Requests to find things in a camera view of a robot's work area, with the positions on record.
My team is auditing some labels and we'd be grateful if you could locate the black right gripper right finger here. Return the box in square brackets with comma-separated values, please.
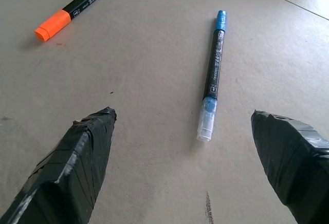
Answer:
[250, 109, 329, 224]

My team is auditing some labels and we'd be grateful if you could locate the orange capped black marker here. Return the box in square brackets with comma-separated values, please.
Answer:
[34, 0, 124, 43]

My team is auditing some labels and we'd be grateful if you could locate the blue black marker clear cap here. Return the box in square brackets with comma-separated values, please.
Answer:
[196, 10, 228, 143]

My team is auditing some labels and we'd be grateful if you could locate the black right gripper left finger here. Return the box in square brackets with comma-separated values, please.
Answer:
[0, 106, 118, 224]

